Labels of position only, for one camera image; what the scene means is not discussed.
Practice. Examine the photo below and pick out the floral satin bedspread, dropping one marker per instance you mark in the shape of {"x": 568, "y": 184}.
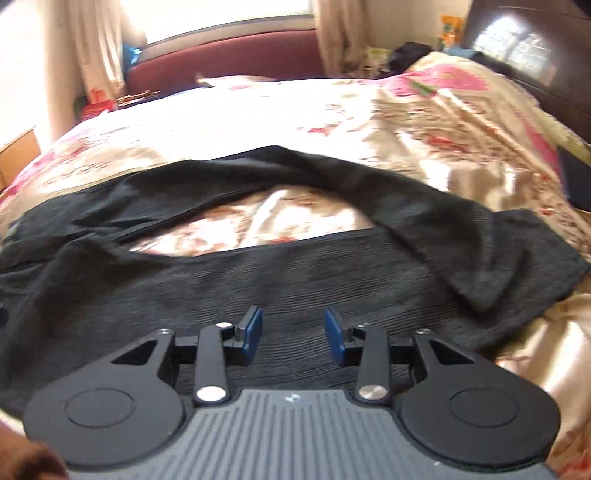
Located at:
{"x": 450, "y": 122}

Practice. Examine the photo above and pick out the beige curtain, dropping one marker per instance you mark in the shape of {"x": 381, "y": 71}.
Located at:
{"x": 83, "y": 56}
{"x": 342, "y": 33}

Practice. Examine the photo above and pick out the dark wooden headboard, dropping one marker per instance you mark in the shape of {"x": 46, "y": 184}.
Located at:
{"x": 542, "y": 45}

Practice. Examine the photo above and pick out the wooden nightstand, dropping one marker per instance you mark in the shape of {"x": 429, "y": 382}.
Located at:
{"x": 16, "y": 155}

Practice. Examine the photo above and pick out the black corduroy pants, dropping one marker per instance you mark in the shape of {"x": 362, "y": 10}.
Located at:
{"x": 74, "y": 291}

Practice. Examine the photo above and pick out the beige curtain left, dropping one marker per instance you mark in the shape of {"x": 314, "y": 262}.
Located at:
{"x": 83, "y": 56}

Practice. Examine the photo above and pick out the blue plastic bag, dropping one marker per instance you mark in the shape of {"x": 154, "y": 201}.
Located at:
{"x": 130, "y": 56}

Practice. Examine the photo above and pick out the red gift bag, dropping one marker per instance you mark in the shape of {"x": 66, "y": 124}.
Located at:
{"x": 92, "y": 104}

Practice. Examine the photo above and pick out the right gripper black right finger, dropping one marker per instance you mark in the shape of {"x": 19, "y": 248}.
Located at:
{"x": 452, "y": 403}

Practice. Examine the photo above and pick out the beige curtain right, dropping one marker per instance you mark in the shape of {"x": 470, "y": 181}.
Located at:
{"x": 342, "y": 33}

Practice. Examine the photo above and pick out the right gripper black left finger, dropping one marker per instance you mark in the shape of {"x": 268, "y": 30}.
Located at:
{"x": 127, "y": 405}

